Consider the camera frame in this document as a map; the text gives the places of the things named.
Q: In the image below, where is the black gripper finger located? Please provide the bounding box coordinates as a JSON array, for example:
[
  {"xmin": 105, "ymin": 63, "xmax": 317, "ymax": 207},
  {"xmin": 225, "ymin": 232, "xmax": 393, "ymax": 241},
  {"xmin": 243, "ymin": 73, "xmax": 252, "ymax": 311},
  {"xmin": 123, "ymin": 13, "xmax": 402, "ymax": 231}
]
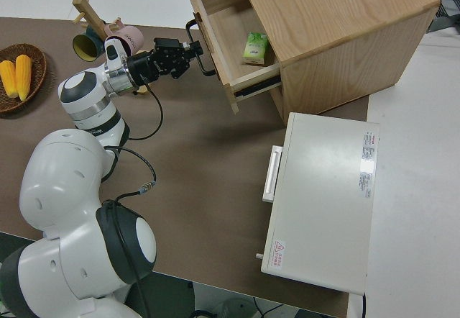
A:
[
  {"xmin": 188, "ymin": 40, "xmax": 204, "ymax": 59},
  {"xmin": 170, "ymin": 58, "xmax": 191, "ymax": 79}
]

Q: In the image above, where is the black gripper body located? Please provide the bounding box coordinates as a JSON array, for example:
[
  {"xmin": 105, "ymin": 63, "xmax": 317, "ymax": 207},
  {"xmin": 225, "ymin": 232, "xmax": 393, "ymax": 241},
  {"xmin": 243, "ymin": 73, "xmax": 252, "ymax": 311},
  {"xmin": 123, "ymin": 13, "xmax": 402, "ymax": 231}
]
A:
[{"xmin": 142, "ymin": 37, "xmax": 192, "ymax": 80}]

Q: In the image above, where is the black metal drawer handle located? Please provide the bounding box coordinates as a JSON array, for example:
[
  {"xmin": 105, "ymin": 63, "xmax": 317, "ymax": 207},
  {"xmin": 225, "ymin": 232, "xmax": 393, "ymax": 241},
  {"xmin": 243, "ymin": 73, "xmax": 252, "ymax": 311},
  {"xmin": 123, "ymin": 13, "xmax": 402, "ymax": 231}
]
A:
[{"xmin": 185, "ymin": 18, "xmax": 218, "ymax": 77}]

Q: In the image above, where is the light wooden drawer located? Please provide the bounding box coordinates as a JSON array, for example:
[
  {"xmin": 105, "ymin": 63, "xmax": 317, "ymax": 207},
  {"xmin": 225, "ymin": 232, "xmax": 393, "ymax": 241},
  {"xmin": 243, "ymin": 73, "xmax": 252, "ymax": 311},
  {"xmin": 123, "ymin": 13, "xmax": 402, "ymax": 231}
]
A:
[{"xmin": 184, "ymin": 0, "xmax": 284, "ymax": 115}]

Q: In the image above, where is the pink mug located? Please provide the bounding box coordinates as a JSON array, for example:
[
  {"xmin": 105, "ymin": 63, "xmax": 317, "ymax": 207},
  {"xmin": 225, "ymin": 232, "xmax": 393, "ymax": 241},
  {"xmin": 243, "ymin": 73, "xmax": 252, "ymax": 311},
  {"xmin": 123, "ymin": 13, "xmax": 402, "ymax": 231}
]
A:
[{"xmin": 103, "ymin": 24, "xmax": 145, "ymax": 55}]

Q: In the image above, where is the dark teal mug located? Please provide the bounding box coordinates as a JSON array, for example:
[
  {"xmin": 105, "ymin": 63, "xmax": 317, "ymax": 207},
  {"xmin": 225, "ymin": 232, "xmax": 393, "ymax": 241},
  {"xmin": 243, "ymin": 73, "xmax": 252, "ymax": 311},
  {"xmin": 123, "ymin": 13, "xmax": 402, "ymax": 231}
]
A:
[{"xmin": 72, "ymin": 25, "xmax": 108, "ymax": 63}]

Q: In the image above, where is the wooden mug tree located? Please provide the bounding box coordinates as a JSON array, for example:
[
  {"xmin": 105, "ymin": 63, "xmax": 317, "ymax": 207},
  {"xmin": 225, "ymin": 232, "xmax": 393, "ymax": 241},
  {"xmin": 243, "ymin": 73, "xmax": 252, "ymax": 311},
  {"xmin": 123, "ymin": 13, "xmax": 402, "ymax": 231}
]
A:
[{"xmin": 71, "ymin": 0, "xmax": 150, "ymax": 97}]

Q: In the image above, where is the brown wicker basket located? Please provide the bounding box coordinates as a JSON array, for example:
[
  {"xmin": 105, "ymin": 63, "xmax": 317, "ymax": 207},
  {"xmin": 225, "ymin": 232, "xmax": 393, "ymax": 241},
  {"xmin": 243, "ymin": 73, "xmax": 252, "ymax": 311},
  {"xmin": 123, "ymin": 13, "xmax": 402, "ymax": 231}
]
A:
[{"xmin": 0, "ymin": 43, "xmax": 48, "ymax": 115}]

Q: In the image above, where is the yellow corn cob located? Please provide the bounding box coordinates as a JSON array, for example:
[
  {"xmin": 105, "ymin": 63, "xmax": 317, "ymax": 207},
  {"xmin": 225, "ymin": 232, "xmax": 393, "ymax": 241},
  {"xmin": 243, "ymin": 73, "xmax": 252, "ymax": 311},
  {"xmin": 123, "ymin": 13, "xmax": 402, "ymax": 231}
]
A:
[
  {"xmin": 14, "ymin": 54, "xmax": 33, "ymax": 103},
  {"xmin": 0, "ymin": 60, "xmax": 19, "ymax": 100}
]

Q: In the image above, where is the light wooden cabinet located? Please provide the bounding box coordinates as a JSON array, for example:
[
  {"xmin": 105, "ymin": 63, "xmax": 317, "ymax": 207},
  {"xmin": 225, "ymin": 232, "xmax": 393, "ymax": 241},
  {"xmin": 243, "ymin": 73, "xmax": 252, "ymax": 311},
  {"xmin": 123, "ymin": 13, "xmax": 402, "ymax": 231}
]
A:
[{"xmin": 233, "ymin": 0, "xmax": 441, "ymax": 127}]

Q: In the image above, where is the white toaster oven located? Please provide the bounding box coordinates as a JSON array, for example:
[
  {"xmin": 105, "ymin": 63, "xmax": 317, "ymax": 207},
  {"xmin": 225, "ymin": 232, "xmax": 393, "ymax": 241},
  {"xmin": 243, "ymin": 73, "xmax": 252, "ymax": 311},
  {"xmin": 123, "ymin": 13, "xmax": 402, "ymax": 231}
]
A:
[{"xmin": 255, "ymin": 112, "xmax": 381, "ymax": 296}]

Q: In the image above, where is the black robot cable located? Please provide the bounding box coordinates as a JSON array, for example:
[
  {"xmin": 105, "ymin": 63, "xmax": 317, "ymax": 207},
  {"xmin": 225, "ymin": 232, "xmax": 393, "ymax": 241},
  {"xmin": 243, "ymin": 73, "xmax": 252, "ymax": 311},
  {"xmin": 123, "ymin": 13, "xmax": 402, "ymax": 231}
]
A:
[{"xmin": 102, "ymin": 79, "xmax": 165, "ymax": 318}]

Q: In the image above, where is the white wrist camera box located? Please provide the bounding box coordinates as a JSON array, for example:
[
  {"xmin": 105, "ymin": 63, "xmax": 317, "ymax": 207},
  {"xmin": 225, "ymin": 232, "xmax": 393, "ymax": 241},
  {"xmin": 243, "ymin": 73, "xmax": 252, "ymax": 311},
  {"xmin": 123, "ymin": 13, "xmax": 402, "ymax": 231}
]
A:
[{"xmin": 104, "ymin": 39, "xmax": 129, "ymax": 68}]

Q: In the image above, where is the black metal frame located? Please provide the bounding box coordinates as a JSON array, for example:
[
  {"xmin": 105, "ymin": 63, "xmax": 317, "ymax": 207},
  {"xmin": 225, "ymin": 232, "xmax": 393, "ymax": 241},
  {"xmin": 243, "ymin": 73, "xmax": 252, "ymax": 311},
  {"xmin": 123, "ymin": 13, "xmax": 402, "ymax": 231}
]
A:
[{"xmin": 419, "ymin": 0, "xmax": 460, "ymax": 35}]

